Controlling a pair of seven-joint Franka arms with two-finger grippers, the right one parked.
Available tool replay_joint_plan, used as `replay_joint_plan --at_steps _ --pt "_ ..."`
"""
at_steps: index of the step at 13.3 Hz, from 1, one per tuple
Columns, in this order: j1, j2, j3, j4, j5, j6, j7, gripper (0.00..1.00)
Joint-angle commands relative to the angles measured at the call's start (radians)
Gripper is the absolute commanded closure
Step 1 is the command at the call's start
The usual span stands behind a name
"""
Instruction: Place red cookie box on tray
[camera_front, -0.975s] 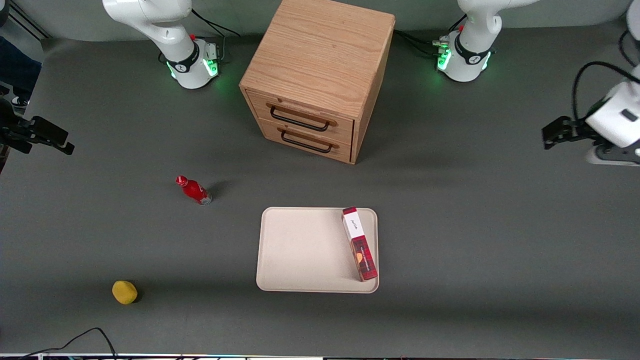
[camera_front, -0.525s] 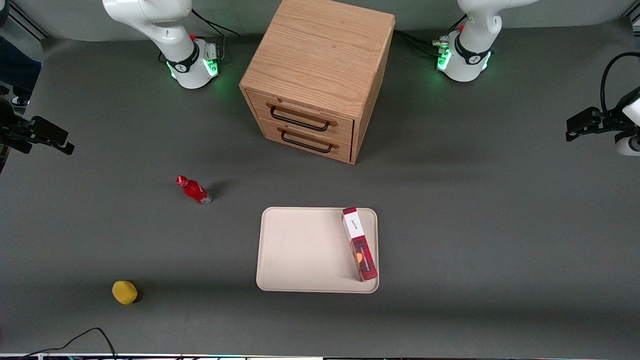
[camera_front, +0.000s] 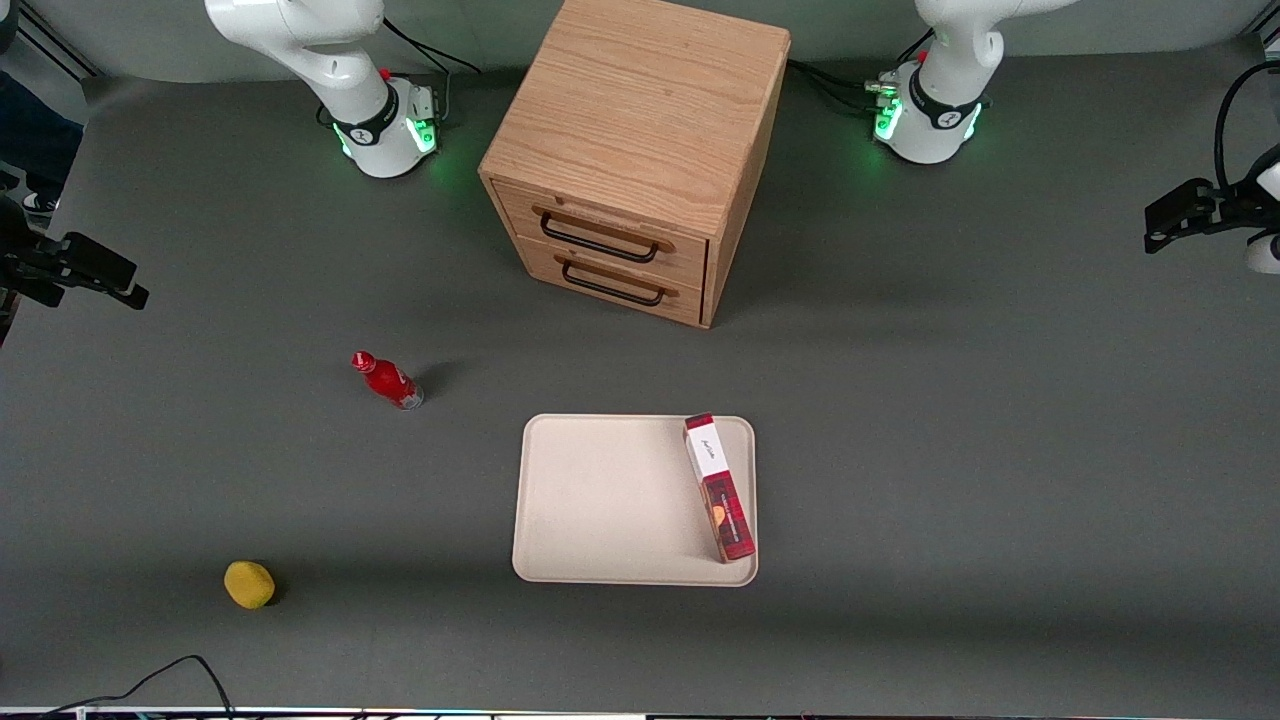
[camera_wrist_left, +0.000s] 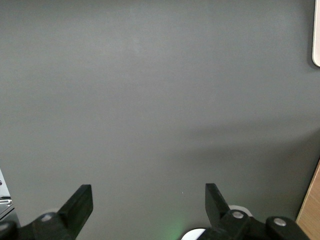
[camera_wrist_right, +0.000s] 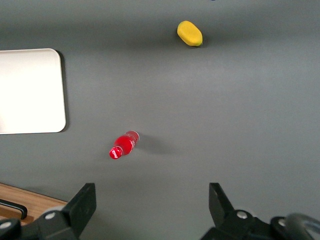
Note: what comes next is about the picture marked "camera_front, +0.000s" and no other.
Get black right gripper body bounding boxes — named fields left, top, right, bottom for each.
left=0, top=198, right=66, bottom=346

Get red tartan shortbread cookie box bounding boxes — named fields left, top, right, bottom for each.
left=684, top=413, right=756, bottom=563

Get cream rectangular plastic tray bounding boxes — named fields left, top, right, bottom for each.
left=512, top=414, right=759, bottom=588

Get person leg in blue jeans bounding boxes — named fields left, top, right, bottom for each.
left=0, top=70, right=86, bottom=201

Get small red bottle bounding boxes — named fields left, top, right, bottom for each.
left=351, top=350, right=425, bottom=411

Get wooden drawer front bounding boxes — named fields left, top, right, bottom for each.
left=493, top=180, right=709, bottom=291
left=515, top=238, right=706, bottom=328

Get wooden two-drawer cabinet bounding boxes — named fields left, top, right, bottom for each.
left=478, top=0, right=792, bottom=330

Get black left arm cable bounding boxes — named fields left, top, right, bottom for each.
left=1213, top=60, right=1280, bottom=193

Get black cable on table edge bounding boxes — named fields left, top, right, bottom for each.
left=40, top=655, right=236, bottom=717

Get black left arm base cables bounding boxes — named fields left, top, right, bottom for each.
left=785, top=28, right=936, bottom=113

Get black arm base cables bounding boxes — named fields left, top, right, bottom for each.
left=383, top=15, right=483, bottom=79
left=785, top=28, right=936, bottom=113

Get black right arm base cables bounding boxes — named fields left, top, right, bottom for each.
left=383, top=15, right=483, bottom=79

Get black drawer handle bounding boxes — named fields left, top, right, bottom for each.
left=555, top=255, right=679, bottom=308
left=533, top=205, right=676, bottom=265

